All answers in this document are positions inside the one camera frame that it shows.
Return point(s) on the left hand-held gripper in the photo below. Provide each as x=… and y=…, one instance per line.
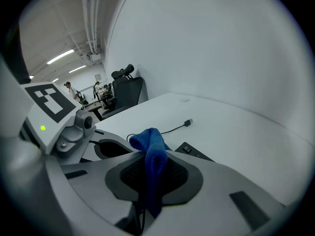
x=49, y=122

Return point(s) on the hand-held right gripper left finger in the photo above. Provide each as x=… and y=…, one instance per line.
x=98, y=181

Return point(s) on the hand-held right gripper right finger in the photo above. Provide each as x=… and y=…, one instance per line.
x=216, y=193

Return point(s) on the black keyboard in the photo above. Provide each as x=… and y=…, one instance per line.
x=189, y=150

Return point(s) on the blue cloth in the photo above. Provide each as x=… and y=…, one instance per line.
x=155, y=156

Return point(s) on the dark office desk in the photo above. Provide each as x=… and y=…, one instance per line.
x=94, y=107

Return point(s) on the black office chair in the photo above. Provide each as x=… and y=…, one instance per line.
x=125, y=95

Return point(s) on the long ceiling light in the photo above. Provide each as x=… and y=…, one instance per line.
x=60, y=56
x=77, y=69

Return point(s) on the white ceiling unit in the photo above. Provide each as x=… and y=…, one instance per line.
x=94, y=57

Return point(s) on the white round desk grommet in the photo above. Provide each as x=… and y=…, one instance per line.
x=184, y=99

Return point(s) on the white ceiling pipes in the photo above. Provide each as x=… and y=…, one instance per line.
x=92, y=16

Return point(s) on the white wall sign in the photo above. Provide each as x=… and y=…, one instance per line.
x=97, y=77

